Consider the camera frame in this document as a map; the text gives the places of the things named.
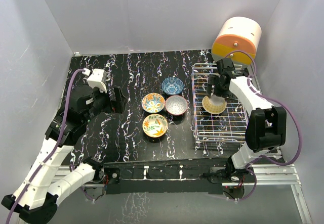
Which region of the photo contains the yellow dotted bowl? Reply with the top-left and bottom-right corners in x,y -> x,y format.
202,95 -> 227,115

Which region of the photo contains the red rimmed grey bowl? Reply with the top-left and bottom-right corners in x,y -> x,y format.
165,95 -> 188,116

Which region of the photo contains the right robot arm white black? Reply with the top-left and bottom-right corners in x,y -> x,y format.
202,58 -> 287,182

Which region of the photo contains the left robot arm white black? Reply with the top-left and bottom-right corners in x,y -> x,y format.
1,85 -> 127,223

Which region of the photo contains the pink yellow drawer cabinet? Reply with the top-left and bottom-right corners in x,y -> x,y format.
211,17 -> 262,66

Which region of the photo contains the orange blue floral bowl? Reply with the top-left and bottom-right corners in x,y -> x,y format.
141,93 -> 165,114

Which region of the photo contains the blue patterned bowl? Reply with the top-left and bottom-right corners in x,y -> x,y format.
161,77 -> 184,96

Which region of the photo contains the orange green leaf bowl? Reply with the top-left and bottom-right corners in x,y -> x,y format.
142,114 -> 168,138

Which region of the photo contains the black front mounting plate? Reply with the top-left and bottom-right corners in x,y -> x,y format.
104,158 -> 241,195

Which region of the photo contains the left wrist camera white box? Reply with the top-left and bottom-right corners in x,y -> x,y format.
87,69 -> 107,93

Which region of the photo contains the white wire dish rack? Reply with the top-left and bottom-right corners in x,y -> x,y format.
191,63 -> 248,145

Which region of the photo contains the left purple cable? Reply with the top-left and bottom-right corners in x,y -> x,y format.
5,68 -> 91,224

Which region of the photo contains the aluminium frame rail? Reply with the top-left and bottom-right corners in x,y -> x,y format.
50,64 -> 313,224

